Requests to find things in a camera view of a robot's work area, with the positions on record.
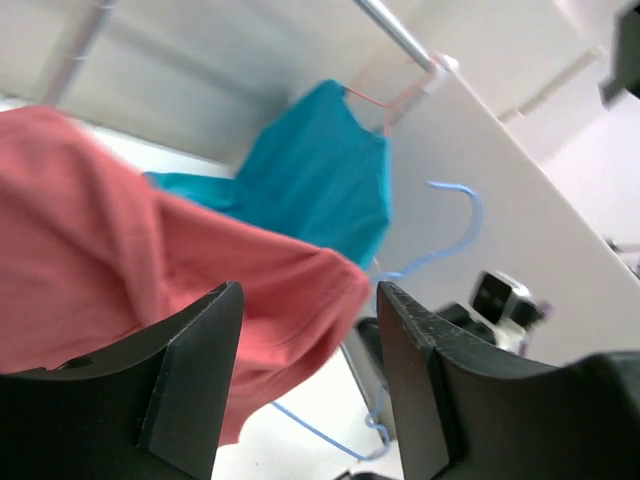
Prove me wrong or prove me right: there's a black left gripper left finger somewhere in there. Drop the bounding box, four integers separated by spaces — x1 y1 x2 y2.
1 282 244 479

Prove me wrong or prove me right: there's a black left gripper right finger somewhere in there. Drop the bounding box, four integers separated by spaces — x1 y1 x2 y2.
377 282 639 479

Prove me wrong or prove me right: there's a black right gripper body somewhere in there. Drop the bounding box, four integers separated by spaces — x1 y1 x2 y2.
356 303 497 360

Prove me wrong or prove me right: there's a blue wire hanger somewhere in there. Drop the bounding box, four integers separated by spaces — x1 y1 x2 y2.
271 181 484 462

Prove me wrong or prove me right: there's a red t shirt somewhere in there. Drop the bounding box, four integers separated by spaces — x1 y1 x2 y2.
1 106 371 445

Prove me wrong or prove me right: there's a teal t shirt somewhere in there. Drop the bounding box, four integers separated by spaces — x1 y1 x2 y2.
146 80 392 269

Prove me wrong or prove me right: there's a white metal clothes rack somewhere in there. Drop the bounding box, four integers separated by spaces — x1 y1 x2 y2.
32 1 460 105

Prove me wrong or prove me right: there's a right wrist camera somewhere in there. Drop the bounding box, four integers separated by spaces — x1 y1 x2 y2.
470 271 551 356

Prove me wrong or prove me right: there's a pink wire hanger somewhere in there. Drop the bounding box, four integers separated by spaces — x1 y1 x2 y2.
342 46 435 137

